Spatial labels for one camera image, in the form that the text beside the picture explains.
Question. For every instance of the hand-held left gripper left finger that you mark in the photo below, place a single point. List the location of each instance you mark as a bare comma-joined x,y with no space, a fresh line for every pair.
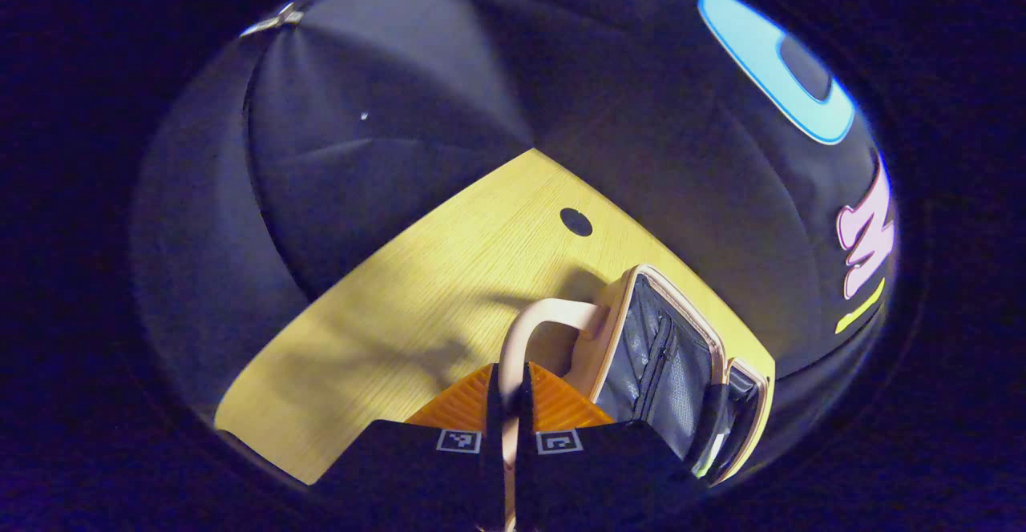
409,476

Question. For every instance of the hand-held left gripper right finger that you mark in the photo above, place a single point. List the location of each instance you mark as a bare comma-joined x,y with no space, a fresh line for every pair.
609,476

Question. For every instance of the pink suitcase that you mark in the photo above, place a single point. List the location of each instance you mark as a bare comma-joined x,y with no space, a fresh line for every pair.
657,356

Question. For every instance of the black backdrop cloth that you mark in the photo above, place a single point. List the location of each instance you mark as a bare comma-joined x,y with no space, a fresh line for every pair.
401,155

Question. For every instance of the small white clip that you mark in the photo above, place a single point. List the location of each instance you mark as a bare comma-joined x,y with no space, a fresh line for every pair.
276,19

